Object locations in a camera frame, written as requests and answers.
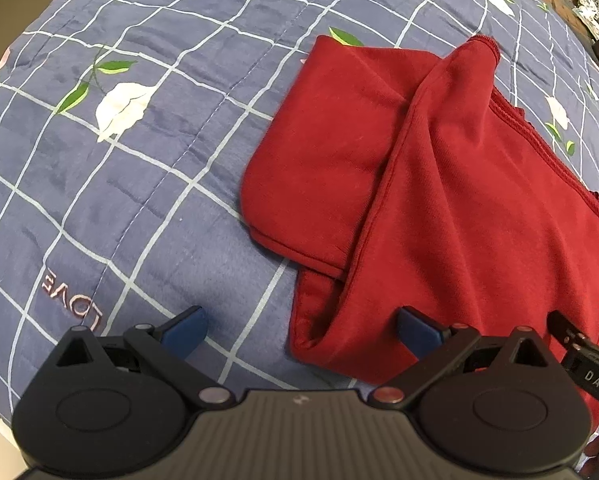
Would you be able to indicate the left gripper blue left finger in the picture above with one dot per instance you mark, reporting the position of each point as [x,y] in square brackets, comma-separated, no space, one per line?
[165,348]

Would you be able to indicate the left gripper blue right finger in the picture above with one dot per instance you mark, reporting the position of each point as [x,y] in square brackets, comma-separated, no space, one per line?
[440,351]

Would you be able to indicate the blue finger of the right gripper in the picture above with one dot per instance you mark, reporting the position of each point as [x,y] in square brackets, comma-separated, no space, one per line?
[565,332]

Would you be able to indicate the red long sleeve sweater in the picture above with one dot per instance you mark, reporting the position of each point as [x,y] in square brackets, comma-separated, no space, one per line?
[396,177]

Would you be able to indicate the blue checkered floral quilt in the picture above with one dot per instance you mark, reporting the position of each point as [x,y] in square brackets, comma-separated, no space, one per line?
[125,128]

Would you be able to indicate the silver patterned snack bag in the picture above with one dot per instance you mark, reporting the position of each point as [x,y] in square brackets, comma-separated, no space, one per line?
[588,12]

